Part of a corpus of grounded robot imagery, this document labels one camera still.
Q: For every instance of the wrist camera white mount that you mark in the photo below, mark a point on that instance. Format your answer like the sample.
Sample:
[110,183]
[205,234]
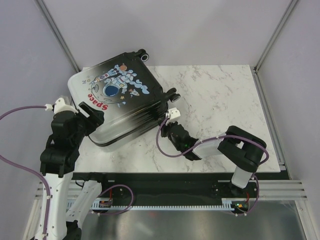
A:
[173,114]
[61,104]

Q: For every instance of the left aluminium frame post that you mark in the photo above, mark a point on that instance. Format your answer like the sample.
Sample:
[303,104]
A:
[57,33]

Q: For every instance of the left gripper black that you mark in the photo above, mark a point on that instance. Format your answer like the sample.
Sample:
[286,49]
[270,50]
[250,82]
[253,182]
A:
[97,117]

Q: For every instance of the aluminium frame post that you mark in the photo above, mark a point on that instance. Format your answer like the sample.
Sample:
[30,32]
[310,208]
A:
[276,34]
[57,33]

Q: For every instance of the white suitcase with dark lining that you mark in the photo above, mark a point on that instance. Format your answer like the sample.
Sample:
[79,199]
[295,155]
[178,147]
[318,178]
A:
[128,94]

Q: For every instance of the right aluminium frame post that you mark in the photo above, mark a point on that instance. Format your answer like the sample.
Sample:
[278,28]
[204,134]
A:
[276,34]

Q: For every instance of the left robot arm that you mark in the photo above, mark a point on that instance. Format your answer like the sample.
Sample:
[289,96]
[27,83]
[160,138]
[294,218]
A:
[70,125]

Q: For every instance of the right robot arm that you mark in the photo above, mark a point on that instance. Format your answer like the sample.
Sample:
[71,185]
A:
[243,149]

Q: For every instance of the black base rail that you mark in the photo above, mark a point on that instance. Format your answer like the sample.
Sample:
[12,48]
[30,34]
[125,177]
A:
[169,189]

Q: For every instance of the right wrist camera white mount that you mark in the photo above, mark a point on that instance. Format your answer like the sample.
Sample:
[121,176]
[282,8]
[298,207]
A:
[173,114]

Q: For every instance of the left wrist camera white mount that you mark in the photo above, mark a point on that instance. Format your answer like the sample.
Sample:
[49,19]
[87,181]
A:
[61,104]

